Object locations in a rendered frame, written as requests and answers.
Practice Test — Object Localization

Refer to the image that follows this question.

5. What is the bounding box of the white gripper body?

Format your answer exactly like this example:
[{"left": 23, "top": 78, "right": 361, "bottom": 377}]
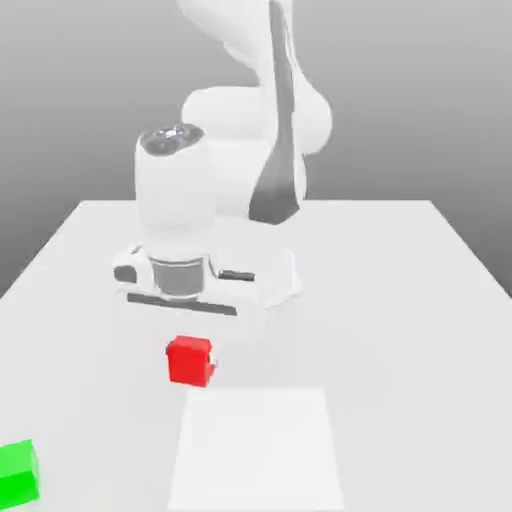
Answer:
[{"left": 114, "top": 283, "right": 267, "bottom": 342}]

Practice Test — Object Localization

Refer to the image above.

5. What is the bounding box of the small green cube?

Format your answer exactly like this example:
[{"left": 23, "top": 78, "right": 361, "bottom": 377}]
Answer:
[{"left": 0, "top": 438, "right": 42, "bottom": 512}]

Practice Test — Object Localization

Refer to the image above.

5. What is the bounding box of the small red cube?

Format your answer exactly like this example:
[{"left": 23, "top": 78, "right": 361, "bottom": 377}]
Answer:
[{"left": 165, "top": 334, "right": 218, "bottom": 389}]

